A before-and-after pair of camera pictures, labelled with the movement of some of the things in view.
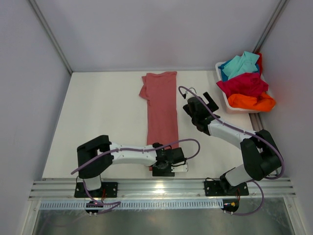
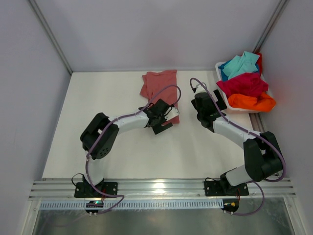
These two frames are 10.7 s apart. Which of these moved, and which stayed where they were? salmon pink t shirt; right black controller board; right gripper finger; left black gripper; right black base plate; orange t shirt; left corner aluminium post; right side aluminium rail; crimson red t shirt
Moved: right gripper finger; left black gripper; salmon pink t shirt
Stayed: right black controller board; left corner aluminium post; orange t shirt; crimson red t shirt; right side aluminium rail; right black base plate
